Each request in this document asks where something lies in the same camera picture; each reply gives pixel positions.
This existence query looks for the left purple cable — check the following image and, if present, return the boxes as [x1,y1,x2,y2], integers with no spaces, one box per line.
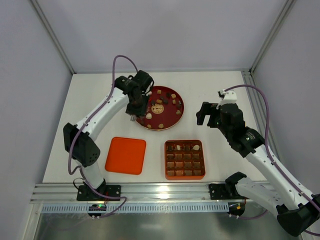
[67,54,140,218]

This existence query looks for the slotted cable duct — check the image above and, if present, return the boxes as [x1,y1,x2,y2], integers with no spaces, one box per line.
[41,202,229,214]

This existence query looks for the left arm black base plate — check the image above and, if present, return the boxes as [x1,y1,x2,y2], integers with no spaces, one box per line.
[76,183,122,202]

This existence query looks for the white heart chocolate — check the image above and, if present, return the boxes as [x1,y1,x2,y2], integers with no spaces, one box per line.
[145,113,152,119]

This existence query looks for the orange box lid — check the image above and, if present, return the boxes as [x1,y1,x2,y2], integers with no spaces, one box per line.
[104,137,147,175]

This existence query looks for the metal tweezers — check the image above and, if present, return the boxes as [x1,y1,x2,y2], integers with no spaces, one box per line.
[130,115,137,122]

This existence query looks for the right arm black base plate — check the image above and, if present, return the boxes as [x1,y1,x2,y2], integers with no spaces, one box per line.
[208,183,245,200]

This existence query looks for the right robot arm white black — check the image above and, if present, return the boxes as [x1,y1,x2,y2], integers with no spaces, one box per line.
[196,102,320,237]

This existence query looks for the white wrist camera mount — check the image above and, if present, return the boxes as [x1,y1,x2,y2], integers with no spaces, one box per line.
[216,89,238,109]

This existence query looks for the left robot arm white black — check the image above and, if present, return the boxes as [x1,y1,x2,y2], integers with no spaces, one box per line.
[63,70,154,201]

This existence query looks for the aluminium front rail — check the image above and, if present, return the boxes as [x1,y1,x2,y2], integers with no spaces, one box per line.
[29,181,276,205]

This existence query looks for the round dark red tray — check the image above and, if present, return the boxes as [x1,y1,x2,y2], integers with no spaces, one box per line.
[136,86,184,131]

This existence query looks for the white oval chocolate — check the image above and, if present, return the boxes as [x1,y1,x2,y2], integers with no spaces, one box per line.
[192,145,200,151]

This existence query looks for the orange chocolate box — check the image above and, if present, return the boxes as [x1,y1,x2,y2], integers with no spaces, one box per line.
[164,139,206,181]

